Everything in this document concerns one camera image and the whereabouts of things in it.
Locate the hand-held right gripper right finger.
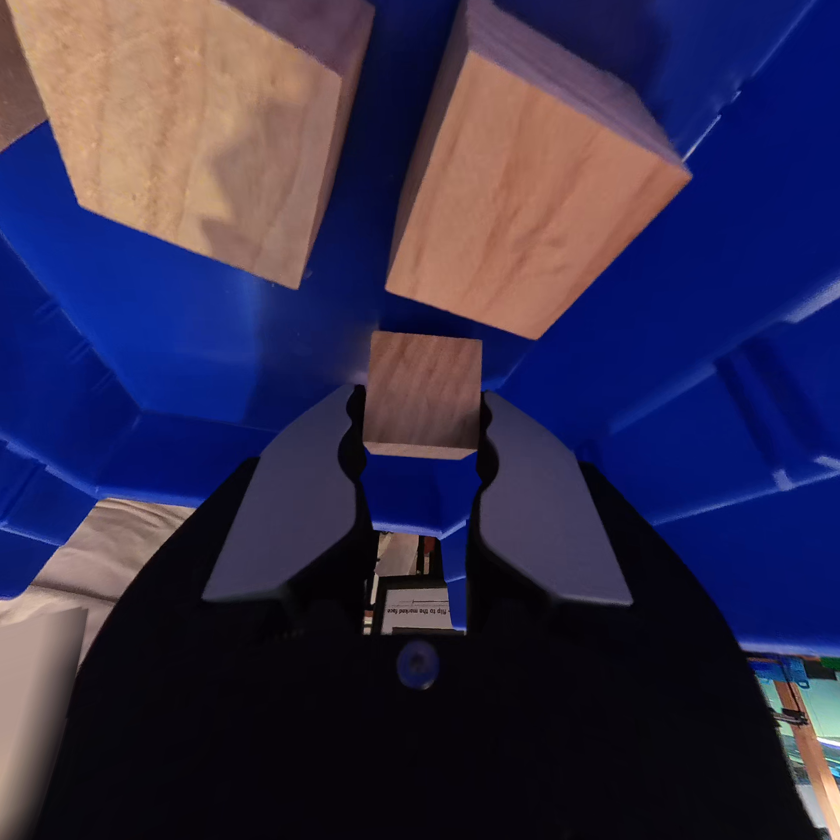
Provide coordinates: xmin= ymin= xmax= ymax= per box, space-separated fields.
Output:
xmin=466 ymin=392 xmax=634 ymax=610

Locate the white task card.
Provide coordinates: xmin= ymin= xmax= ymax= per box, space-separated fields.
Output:
xmin=379 ymin=586 xmax=455 ymax=635

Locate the wooden post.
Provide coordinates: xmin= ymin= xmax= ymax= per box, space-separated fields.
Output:
xmin=773 ymin=679 xmax=840 ymax=829

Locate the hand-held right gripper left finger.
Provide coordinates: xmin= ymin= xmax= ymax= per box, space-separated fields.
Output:
xmin=202 ymin=385 xmax=376 ymax=611

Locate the wooden cube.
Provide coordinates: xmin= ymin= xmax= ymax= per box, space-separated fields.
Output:
xmin=363 ymin=331 xmax=484 ymax=460
xmin=7 ymin=0 xmax=376 ymax=291
xmin=385 ymin=0 xmax=694 ymax=341
xmin=0 ymin=0 xmax=51 ymax=153

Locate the white cloth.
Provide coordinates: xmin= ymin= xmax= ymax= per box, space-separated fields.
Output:
xmin=0 ymin=497 xmax=198 ymax=614

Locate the blue plastic bin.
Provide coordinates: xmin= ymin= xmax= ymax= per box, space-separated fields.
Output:
xmin=0 ymin=0 xmax=840 ymax=664

